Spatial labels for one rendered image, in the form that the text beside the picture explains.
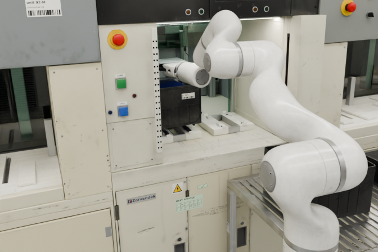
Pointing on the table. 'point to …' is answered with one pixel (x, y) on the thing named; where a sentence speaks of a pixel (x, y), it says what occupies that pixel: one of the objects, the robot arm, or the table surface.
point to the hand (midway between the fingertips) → (166, 66)
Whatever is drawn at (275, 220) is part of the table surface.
